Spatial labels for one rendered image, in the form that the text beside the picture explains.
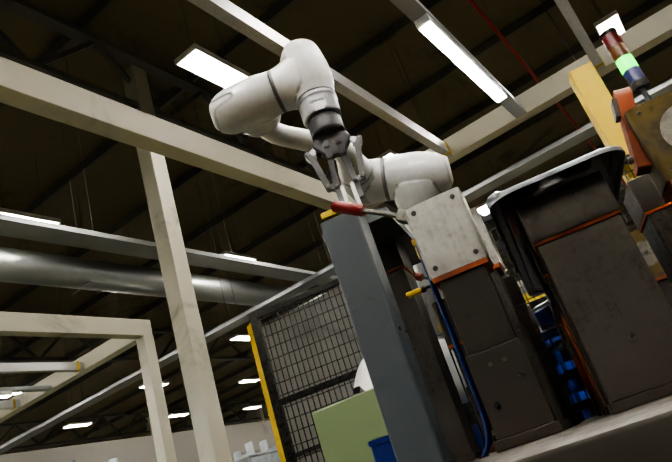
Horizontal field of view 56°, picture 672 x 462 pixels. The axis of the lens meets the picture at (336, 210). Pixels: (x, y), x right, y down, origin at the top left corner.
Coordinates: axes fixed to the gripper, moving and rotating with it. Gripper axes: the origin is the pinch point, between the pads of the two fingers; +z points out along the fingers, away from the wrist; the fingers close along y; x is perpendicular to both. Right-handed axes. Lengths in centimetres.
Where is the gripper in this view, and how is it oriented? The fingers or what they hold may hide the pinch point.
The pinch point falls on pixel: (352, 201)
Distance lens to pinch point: 130.2
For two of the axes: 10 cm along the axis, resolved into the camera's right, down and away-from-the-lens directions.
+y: 9.5, -3.2, 0.0
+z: 2.9, 8.7, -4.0
